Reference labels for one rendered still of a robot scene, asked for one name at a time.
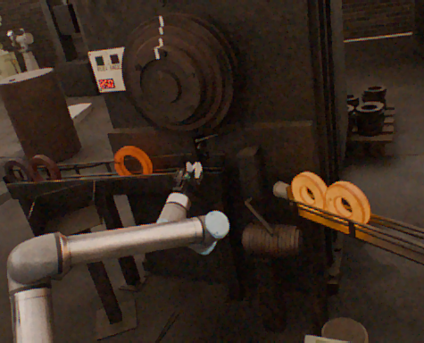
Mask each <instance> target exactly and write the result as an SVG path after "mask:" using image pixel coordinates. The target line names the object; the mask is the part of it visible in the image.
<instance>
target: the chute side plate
mask: <svg viewBox="0 0 424 343"><path fill-rule="evenodd" d="M174 176H175V175H171V176H150V177H140V178H128V179H117V180H96V185H97V187H98V189H99V191H103V193H104V195H105V196H118V195H133V194H149V193H173V188H175V187H177V183H176V182H175V180H174V179H173V178H174ZM203 176H204V180H203V182H202V183H201V185H200V186H199V187H198V189H197V190H196V191H195V192H193V193H207V187H220V192H221V193H224V187H223V183H222V179H221V176H220V175H203ZM90 181H92V180H86V181H76V182H65V183H44V184H32V185H21V186H6V187H7V189H8V191H9V193H10V194H11V196H12V199H18V198H17V196H16V195H19V196H25V199H36V196H39V195H42V194H45V193H50V192H53V191H56V190H58V189H63V188H68V187H71V186H76V185H79V184H82V183H87V182H90Z"/></svg>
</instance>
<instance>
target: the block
mask: <svg viewBox="0 0 424 343"><path fill-rule="evenodd" d="M237 166H238V170H239V175H240V183H241V187H242V191H243V195H244V201H245V200H247V198H249V197H252V198H253V199H254V200H253V202H251V203H250V204H251V206H261V205H262V204H263V202H264V199H265V197H266V196H267V189H266V183H265V179H264V169H263V163H262V154H261V147H260V146H242V148H241V149H240V151H239V152H238V153H237Z"/></svg>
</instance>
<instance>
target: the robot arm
mask: <svg viewBox="0 0 424 343"><path fill-rule="evenodd" d="M177 173H178V176H177ZM176 176H177V177H176ZM173 179H174V180H175V182H176V183H177V187H175V188H173V193H172V194H170V196H169V198H168V200H167V203H166V205H165V206H164V208H163V210H162V213H161V215H160V218H159V220H157V222H156V223H153V224H147V225H143V226H138V227H128V228H123V229H118V230H105V231H99V232H95V233H86V234H80V235H76V236H70V237H64V236H63V234H62V233H49V234H45V235H42V236H40V237H35V238H32V239H30V240H26V241H25V242H23V243H21V244H19V245H18V246H17V247H16V248H15V249H14V250H12V252H11V253H10V255H9V256H8V262H7V268H8V271H7V275H8V286H9V297H10V299H11V302H12V334H13V343H56V337H55V323H54V309H53V302H52V278H51V276H53V275H55V274H63V273H64V272H65V271H66V269H67V268H68V267H72V266H75V265H80V264H90V263H94V262H98V261H106V260H110V259H113V258H118V257H126V256H130V255H136V254H144V253H149V252H153V251H156V250H164V249H168V248H173V247H183V246H186V247H190V248H191V249H193V250H195V251H196V252H197V253H198V254H203V255H207V254H210V252H211V250H213V247H214V246H215V244H216V242H217V240H219V239H221V238H223V237H225V235H226V234H227V233H228V231H229V221H228V219H227V216H225V215H224V213H221V212H217V211H213V212H210V213H208V214H207V215H205V216H196V217H193V218H190V219H187V218H186V217H187V213H188V210H189V209H190V206H191V205H196V206H198V205H200V204H201V200H202V199H200V198H199V197H195V196H194V195H192V194H190V193H193V192H195V191H196V190H197V189H198V187H199V186H200V185H201V183H202V182H203V180H204V176H203V171H202V167H201V165H200V163H195V164H194V166H192V165H191V164H190V163H187V170H186V171H185V170H177V172H176V175H175V176H174V178H173Z"/></svg>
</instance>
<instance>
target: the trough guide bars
mask: <svg viewBox="0 0 424 343"><path fill-rule="evenodd" d="M289 201H291V202H293V203H290V206H293V207H294V210H295V216H299V214H300V213H299V209H300V210H304V211H305V212H307V213H313V214H314V215H317V216H320V217H322V218H325V219H326V220H331V221H333V222H335V223H339V224H341V225H344V226H345V227H348V230H349V236H350V237H352V238H355V237H356V233H355V231H356V230H358V231H360V232H362V233H366V234H369V235H371V236H372V237H376V238H379V239H382V240H385V241H387V242H389V243H391V244H396V245H397V246H399V247H404V248H406V249H409V250H412V251H414V252H416V253H418V254H422V255H424V250H421V249H419V248H417V247H421V248H423V249H424V244H421V243H420V242H417V241H415V240H410V239H408V238H405V237H401V236H399V235H396V234H394V233H390V232H388V231H385V230H381V229H379V228H376V227H372V226H371V224H370V222H373V223H377V224H378V225H381V226H383V227H388V228H389V229H392V230H398V231H400V232H402V233H406V234H409V235H411V236H413V237H417V238H421V239H423V240H424V235H422V234H420V233H424V229H422V228H419V227H414V226H412V225H410V224H407V223H402V222H399V221H397V220H392V219H389V218H387V217H386V216H380V215H378V214H375V213H370V216H372V217H374V218H377V219H378V220H375V219H372V218H369V220H368V222H367V223H361V222H358V221H356V220H352V219H349V218H348V217H345V216H341V215H339V214H337V213H332V212H330V211H328V210H323V209H321V208H319V207H317V206H313V205H309V204H307V203H303V202H301V201H298V200H294V199H293V198H289ZM300 205H302V206H300ZM342 205H343V206H344V207H345V209H348V210H352V207H351V206H349V205H345V204H342ZM304 206H306V207H308V208H311V209H312V210H310V209H308V208H305V207H304ZM313 210H316V211H318V212H321V213H318V212H315V211H313ZM324 213H325V214H327V215H325V214H324ZM328 215H330V216H328ZM331 216H335V217H336V218H338V219H340V220H338V219H335V218H333V217H331ZM341 220H345V221H346V222H348V223H346V222H343V221H341ZM379 220H383V221H386V222H389V223H393V224H395V225H398V226H400V227H396V226H394V225H392V224H389V223H385V222H382V221H379ZM355 225H358V226H360V227H356V226H355ZM361 227H364V228H365V229H368V230H365V229H363V228H361ZM401 227H405V228H407V229H409V230H406V229H403V228H401ZM371 230H374V231H375V232H377V233H374V232H372V231H371ZM412 230H416V231H417V232H419V233H416V232H413V231H412ZM379 233H382V234H384V235H386V236H387V237H384V236H382V235H380V234H379ZM389 237H392V238H395V239H397V240H393V239H391V238H389ZM398 240H401V241H403V242H406V243H407V244H404V243H402V242H399V241H398ZM408 244H412V245H414V246H416V247H412V246H409V245H408Z"/></svg>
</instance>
